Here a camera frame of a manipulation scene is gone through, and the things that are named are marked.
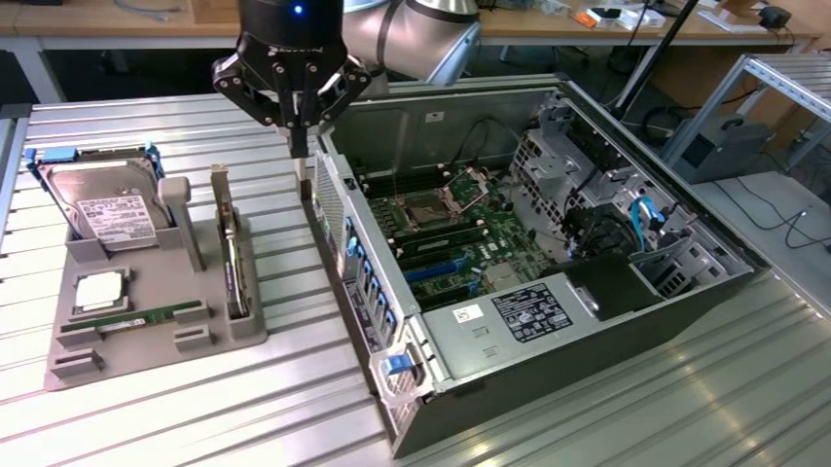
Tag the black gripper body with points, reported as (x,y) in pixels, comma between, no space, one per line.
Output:
(292,29)

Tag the beige card retention latch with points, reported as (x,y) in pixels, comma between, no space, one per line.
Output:
(300,170)

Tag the graphics card with metal bracket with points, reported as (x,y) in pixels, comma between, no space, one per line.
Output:
(228,233)

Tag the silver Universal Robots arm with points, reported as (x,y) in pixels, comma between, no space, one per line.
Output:
(415,44)

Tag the long wooden desk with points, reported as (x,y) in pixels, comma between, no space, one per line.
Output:
(97,22)

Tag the CPU socket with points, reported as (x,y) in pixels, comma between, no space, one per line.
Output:
(424,211)

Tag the open socket cover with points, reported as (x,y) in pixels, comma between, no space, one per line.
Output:
(468,187)

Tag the silver hard disk drive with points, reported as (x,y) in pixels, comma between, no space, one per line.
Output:
(104,194)

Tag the blue disk caddy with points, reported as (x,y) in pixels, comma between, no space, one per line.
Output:
(59,156)

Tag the silver perforated disk bay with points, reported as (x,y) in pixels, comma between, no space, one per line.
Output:
(545,170)

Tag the green motherboard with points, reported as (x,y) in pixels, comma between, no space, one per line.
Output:
(503,238)

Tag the small orange box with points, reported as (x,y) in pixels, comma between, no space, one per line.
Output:
(585,18)

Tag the gray parts rack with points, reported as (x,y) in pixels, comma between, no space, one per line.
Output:
(149,292)

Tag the black expansion slot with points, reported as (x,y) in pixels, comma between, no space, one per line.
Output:
(448,294)

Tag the silver CPU chip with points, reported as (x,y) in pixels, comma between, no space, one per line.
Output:
(99,291)

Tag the white box on desk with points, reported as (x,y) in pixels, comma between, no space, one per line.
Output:
(639,19)

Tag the black tripod pole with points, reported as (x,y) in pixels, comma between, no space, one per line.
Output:
(655,53)

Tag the green RAM stick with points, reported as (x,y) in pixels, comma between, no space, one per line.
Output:
(129,318)

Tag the blue case release latch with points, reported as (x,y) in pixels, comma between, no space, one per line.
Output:
(396,366)

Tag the silver power supply unit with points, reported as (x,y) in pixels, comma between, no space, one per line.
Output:
(480,350)

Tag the black fan shroud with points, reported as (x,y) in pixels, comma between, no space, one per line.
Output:
(609,287)

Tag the silver slotted drive cage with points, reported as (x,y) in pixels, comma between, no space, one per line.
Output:
(681,272)

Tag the black power adapter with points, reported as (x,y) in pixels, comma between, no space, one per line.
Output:
(774,17)

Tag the open black PC case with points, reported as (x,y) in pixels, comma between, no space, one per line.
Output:
(584,379)

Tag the aluminium profile frame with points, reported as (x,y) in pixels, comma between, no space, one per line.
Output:
(779,78)

